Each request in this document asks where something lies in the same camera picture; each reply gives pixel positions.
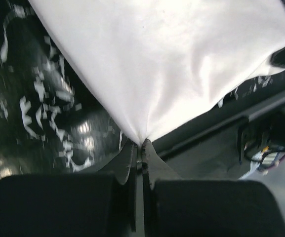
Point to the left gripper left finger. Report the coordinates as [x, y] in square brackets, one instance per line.
[84, 204]

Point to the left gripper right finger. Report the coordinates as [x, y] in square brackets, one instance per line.
[176, 207]

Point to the white t shirt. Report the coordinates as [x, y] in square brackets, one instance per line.
[157, 64]

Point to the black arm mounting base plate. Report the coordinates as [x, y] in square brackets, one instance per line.
[206, 147]

